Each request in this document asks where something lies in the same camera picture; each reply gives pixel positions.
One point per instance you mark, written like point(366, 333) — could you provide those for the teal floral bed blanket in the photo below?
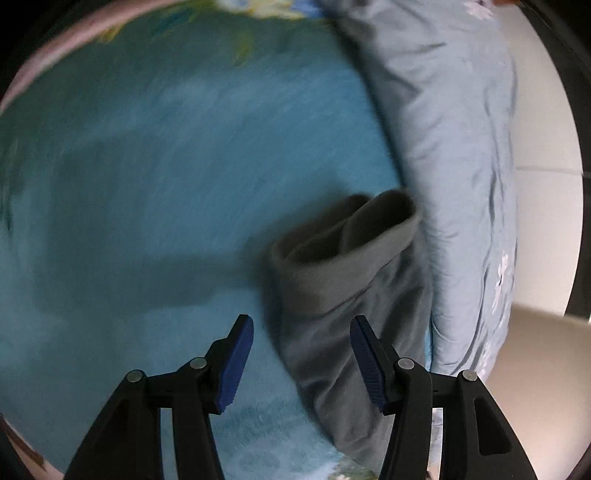
point(144, 178)

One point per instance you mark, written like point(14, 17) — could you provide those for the white black wardrobe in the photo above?
point(552, 165)

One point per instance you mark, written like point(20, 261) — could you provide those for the light blue floral duvet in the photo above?
point(445, 85)

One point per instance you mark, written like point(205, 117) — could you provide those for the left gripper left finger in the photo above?
point(124, 441)

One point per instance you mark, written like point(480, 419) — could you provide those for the dark grey sweatpants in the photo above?
point(364, 256)

